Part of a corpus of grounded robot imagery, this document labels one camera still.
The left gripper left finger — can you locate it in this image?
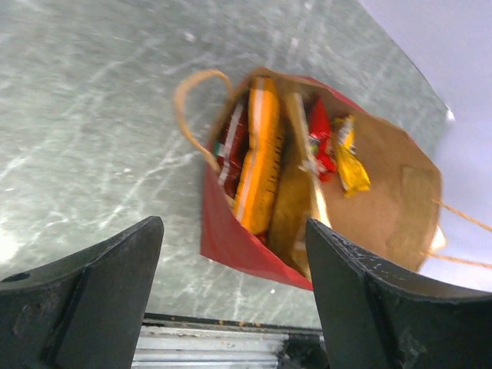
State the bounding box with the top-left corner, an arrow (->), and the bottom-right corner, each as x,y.
1,216 -> 164,368

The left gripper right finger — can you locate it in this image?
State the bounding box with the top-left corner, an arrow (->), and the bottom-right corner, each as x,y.
305,219 -> 491,368

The red paper bag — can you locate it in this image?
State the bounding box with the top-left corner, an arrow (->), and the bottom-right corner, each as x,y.
197,68 -> 446,290

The tan kettle chip bag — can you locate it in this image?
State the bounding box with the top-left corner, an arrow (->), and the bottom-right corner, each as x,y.
268,91 -> 330,280

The orange honey dijon chip bag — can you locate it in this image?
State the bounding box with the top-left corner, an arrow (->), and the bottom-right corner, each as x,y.
234,77 -> 285,234

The red cheetos bag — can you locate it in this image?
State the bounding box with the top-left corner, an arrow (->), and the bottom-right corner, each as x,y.
308,97 -> 337,182

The red doritos bag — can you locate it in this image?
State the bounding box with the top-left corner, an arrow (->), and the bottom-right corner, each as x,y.
214,96 -> 249,198

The yellow snack packet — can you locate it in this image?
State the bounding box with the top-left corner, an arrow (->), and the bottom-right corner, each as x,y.
334,115 -> 371,198

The aluminium rail frame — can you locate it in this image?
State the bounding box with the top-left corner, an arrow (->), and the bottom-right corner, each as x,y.
131,313 -> 329,368

